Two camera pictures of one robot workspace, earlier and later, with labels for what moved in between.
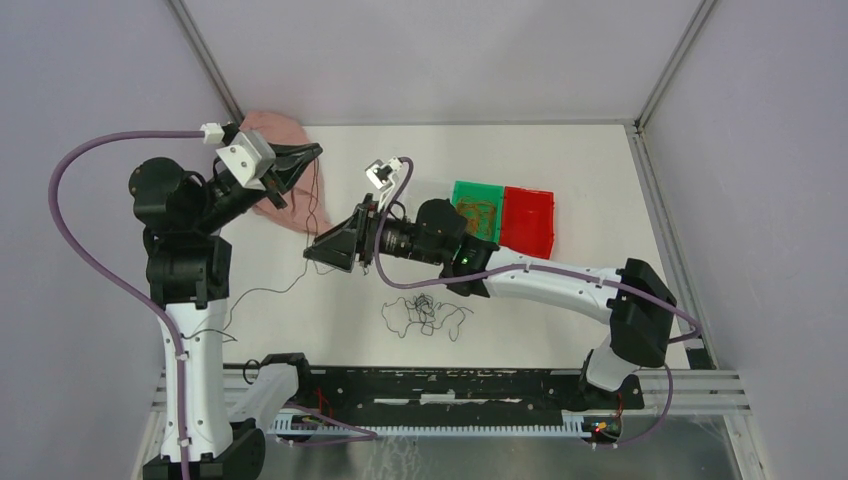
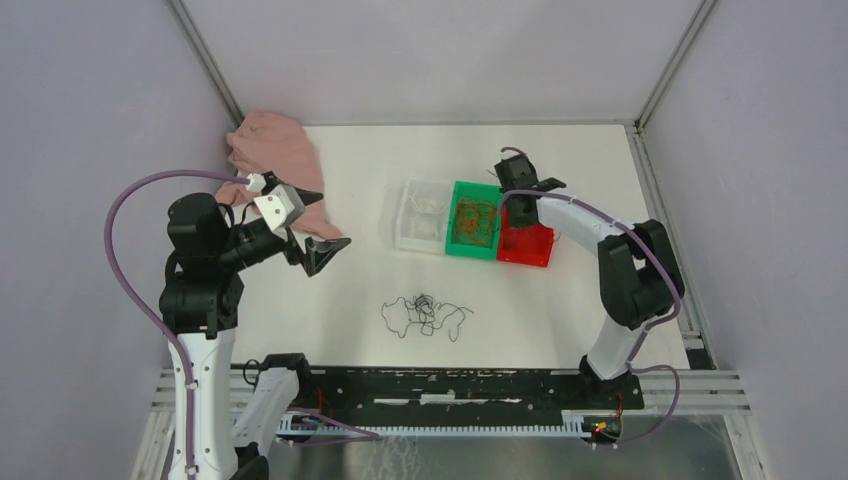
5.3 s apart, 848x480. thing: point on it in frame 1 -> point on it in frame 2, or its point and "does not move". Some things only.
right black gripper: x=356 y=236 -> x=517 y=222
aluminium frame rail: x=706 y=391 does not move
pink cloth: x=308 y=208 does not move
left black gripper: x=290 y=162 -> x=316 y=251
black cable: x=224 y=330 -> x=553 y=232
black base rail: x=456 y=390 does not move
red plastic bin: x=527 y=223 does not move
